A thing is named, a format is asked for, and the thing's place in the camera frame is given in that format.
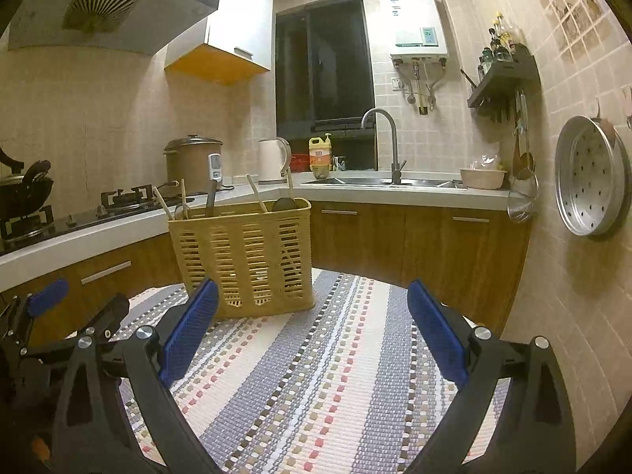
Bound round metal steamer tray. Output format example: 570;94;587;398
554;115;629;238

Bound brown rice cooker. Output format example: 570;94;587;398
164;134;224;194

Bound grey range hood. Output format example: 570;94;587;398
7;0;220;57

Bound black gas stove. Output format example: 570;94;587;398
0;184;198;254

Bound yellow detergent bottle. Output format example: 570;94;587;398
308;133;334;179

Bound metal wire strainer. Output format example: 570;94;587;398
508;170;540;224

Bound striped woven mat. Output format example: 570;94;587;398
111;267;509;474

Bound black wall shelf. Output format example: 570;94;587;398
466;44;542;124

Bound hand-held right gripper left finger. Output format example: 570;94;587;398
52;278;219;474

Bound steel kitchen sink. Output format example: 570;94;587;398
301;177;468;191

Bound white electric kettle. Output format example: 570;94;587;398
258;137;293;186

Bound hanging wooden spoon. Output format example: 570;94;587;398
512;127;537;181

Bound yellow plastic utensil basket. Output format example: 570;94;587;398
168;197;317;319

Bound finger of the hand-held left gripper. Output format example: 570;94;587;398
27;278;70;317
66;293;130;342

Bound water heater pipes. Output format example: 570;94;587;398
394;62;439;116

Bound dark window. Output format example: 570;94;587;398
275;0;379;169

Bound black frying pan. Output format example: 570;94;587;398
0;145;54;221

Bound steel kitchen faucet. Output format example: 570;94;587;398
361;107;408;186

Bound white water heater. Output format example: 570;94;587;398
377;0;450;66

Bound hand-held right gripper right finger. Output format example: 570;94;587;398
405;280;576;474

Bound beige bowl with bag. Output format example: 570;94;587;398
460;167;508;191

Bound dark glass bottle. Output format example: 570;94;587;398
490;12;515;63

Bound wooden base cabinets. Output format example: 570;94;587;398
0;201;533;351

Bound white wall cabinet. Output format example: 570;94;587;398
164;0;275;86

